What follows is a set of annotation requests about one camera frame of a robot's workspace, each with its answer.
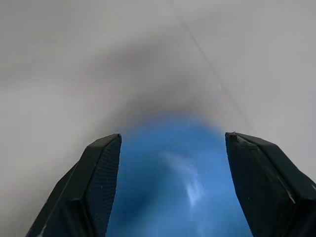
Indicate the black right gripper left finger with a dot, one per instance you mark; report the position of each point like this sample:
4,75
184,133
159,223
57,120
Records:
81,192

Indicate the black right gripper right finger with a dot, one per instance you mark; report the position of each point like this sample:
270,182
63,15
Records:
269,187

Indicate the blue bowl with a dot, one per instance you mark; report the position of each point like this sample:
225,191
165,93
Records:
172,177

